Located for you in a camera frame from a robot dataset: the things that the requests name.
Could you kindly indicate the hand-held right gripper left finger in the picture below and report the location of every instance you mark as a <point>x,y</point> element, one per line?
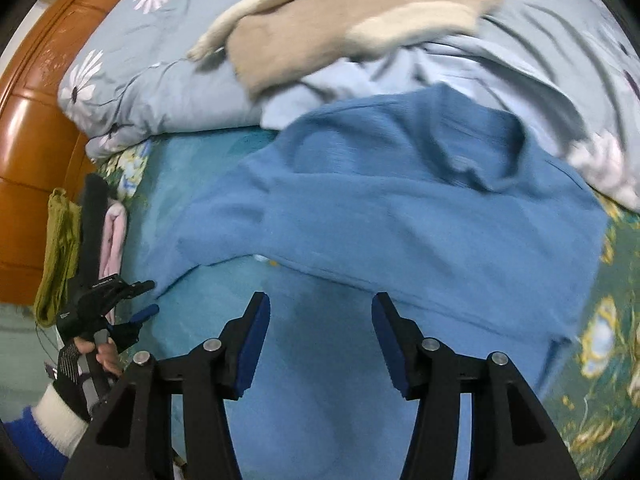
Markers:
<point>250,355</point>

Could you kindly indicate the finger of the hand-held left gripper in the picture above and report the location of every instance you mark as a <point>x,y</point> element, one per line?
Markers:
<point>137,288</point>
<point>147,312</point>

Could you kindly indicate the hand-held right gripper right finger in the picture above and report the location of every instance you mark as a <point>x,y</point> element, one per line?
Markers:
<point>392,355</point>

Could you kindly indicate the blue sweater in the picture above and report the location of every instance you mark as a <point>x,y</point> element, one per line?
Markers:
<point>400,220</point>

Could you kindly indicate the person's left hand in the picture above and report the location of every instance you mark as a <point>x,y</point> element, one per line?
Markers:
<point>75,380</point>

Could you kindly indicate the pink folded cloth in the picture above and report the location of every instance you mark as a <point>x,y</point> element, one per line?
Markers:
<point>114,240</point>

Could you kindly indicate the olive green cloth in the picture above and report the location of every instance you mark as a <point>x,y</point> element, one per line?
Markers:
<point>60,250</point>

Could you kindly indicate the black folded cloth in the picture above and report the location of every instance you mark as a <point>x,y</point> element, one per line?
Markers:
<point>94,225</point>

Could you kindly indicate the orange wooden headboard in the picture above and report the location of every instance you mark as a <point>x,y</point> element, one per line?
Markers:
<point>35,160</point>

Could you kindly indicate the light blue floral quilt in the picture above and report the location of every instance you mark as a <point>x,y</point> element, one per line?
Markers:
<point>165,60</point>

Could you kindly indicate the beige sweater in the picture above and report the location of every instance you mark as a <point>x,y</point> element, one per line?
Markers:
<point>320,25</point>

